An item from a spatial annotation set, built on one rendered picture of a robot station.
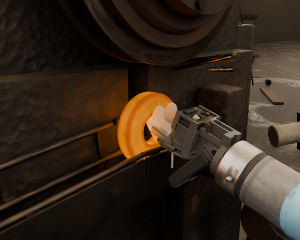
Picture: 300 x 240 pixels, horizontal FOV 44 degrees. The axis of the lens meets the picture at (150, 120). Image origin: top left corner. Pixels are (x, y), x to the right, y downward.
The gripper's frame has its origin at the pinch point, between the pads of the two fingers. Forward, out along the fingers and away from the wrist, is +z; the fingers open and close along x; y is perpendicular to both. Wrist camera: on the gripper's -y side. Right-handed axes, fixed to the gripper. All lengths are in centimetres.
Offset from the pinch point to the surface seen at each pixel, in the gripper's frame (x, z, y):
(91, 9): 17.1, 2.2, 22.2
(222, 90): -22.3, -1.4, 4.2
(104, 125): 8.6, 4.1, -1.7
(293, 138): -38.3, -16.3, -5.0
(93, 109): 10.2, 6.3, 1.2
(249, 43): -253, 122, -37
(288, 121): -281, 72, -98
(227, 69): -9.9, -8.4, 13.8
